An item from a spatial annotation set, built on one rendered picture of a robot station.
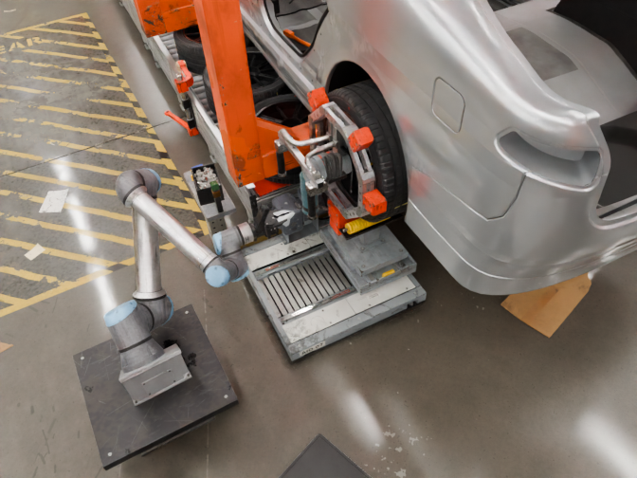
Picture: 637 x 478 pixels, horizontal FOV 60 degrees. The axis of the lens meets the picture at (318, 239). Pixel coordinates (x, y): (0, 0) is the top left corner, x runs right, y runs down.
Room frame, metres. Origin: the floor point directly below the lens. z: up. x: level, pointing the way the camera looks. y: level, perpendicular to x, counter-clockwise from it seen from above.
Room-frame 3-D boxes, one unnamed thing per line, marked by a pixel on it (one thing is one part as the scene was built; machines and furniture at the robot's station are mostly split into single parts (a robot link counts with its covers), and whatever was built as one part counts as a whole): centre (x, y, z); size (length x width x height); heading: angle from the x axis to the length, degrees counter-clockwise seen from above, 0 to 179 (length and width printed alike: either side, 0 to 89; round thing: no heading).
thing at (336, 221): (2.06, -0.16, 0.48); 0.16 x 0.12 x 0.17; 114
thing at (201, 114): (3.53, 0.87, 0.28); 2.47 x 0.09 x 0.22; 24
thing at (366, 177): (2.04, -0.12, 0.85); 0.54 x 0.07 x 0.54; 24
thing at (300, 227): (2.30, 0.05, 0.26); 0.42 x 0.18 x 0.35; 114
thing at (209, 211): (2.34, 0.61, 0.44); 0.43 x 0.17 x 0.03; 24
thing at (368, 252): (2.11, -0.28, 0.32); 0.40 x 0.30 x 0.28; 24
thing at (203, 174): (2.33, 0.60, 0.51); 0.20 x 0.14 x 0.13; 15
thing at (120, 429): (1.26, 0.80, 0.15); 0.60 x 0.60 x 0.30; 26
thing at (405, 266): (2.11, -0.28, 0.13); 0.50 x 0.36 x 0.10; 24
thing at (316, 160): (2.01, -0.06, 0.85); 0.21 x 0.14 x 0.14; 114
